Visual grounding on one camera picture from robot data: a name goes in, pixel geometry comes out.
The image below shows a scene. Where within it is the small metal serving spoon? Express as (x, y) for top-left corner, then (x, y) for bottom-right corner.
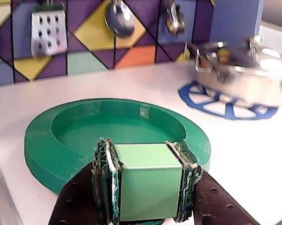
(165, 0), (186, 36)

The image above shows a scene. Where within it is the metal slotted spatula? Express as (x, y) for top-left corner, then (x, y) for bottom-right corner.
(30, 4), (68, 58)

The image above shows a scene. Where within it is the blue wooden play kitchen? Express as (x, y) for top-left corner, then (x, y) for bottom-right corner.
(0, 0), (282, 225)

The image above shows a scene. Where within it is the steel toy pot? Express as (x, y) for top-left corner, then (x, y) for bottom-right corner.
(193, 35), (282, 110)

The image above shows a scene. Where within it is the metal ladle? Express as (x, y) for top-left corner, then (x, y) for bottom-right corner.
(104, 0), (136, 38)

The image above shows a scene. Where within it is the blue burner print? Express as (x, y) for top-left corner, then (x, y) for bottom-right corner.
(177, 81), (279, 120)

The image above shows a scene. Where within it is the colourful tiled backsplash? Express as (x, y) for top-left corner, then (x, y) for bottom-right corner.
(0, 0), (216, 89)

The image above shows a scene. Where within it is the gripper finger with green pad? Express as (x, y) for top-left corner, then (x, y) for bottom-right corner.
(165, 139), (261, 225)
(48, 137), (122, 225)

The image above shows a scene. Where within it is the steel pot lid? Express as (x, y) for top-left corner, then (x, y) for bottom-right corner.
(194, 36), (282, 75)

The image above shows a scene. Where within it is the green round tray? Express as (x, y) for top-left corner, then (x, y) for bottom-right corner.
(24, 98), (212, 225)

